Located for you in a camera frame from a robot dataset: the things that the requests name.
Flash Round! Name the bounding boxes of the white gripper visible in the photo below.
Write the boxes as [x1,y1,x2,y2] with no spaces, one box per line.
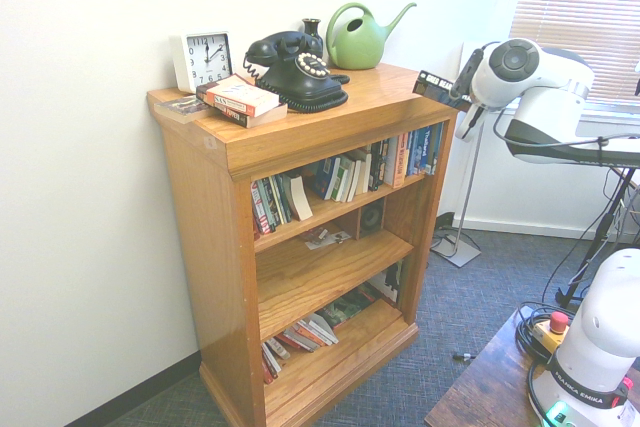
[448,82,490,142]

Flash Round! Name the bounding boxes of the blue Darwin's Radio paperback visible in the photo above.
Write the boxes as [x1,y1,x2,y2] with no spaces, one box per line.
[412,69,474,113]

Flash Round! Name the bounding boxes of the blue Thailand guide book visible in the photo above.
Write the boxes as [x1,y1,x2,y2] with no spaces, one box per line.
[414,125,434,173]

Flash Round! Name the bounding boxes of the yellow blue spine book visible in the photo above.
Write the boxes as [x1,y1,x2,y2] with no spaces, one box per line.
[403,132,417,178]

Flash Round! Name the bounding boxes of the orange red spine book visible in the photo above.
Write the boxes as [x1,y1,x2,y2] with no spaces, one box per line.
[383,135,407,190]

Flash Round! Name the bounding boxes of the black spine book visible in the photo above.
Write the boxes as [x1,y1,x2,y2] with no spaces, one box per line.
[369,141,387,193]

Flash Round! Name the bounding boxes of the green white cover book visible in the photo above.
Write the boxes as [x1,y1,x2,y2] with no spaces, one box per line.
[330,155,355,202]

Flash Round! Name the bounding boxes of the dark cover paperback book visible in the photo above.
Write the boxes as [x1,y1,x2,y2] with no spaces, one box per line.
[314,156,342,201]

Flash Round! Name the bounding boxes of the thick cream paperback book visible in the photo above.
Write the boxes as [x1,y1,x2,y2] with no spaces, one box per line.
[287,174,315,222]

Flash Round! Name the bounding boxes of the loose paper middle shelf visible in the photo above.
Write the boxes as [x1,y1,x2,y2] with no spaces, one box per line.
[299,228,354,252]

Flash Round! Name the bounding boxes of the black Power paperback book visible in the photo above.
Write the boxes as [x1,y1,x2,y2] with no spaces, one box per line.
[214,101,289,129]

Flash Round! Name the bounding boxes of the green spine book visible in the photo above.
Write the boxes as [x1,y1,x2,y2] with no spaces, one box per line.
[277,174,296,224]

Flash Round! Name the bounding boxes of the white black picture book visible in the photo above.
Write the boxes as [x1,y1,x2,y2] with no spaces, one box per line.
[369,259,401,306]

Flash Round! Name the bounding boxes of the red white paperback book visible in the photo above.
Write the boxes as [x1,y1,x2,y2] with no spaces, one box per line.
[195,74,281,118]

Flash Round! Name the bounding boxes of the red white spine book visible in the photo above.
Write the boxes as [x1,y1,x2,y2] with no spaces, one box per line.
[251,179,274,235]

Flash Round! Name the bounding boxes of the dark green cover book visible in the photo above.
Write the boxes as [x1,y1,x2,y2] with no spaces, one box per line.
[319,289,384,331]

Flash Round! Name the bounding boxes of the white book red marks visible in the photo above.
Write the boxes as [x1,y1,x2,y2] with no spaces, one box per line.
[298,313,340,349]

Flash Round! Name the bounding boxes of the dark cover flat book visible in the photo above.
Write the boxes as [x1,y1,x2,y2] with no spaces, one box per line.
[153,95,211,126]

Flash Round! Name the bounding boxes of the metal pole floor stand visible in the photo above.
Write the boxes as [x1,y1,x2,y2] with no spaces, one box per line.
[430,40,501,268]

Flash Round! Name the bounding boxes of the green plastic watering can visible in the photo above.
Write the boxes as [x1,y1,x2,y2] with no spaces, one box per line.
[325,1,418,71]

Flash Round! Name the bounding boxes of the black rotary telephone base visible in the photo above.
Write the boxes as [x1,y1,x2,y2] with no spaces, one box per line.
[255,49,351,104]

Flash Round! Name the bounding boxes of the small round black speaker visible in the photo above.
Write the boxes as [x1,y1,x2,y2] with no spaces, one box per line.
[360,200,386,233]

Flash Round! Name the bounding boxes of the black ceramic vase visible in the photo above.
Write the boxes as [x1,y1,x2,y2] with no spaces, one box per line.
[301,18,324,56]

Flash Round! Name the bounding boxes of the black electronic keyboard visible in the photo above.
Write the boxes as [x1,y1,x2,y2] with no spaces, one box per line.
[574,149,640,168]

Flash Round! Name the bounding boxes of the black keyboard stand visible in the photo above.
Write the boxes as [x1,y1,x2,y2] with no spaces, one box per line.
[557,166,640,308]

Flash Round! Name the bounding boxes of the black telephone handset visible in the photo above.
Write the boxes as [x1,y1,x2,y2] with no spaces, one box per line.
[244,30,325,66]

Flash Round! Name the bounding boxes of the yellow red emergency stop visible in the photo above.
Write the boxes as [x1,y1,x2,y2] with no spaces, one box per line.
[532,310,572,354]

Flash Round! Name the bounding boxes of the white square clock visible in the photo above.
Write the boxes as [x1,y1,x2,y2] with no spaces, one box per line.
[168,30,235,95]

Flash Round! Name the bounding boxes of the wooden bookshelf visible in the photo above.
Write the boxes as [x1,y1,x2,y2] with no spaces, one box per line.
[146,62,457,427]

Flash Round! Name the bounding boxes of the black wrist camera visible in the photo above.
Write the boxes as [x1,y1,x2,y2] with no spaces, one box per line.
[449,44,486,103]

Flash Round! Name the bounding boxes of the black coiled telephone cord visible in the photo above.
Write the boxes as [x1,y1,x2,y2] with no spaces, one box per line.
[242,54,351,114]

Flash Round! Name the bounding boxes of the black floor cables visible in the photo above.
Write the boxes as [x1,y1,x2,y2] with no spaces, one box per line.
[433,214,459,248]

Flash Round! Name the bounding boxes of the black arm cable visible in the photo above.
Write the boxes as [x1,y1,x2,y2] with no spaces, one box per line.
[492,109,640,149]

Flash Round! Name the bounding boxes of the black coiled power cable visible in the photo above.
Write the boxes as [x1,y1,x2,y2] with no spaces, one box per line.
[514,300,556,366]

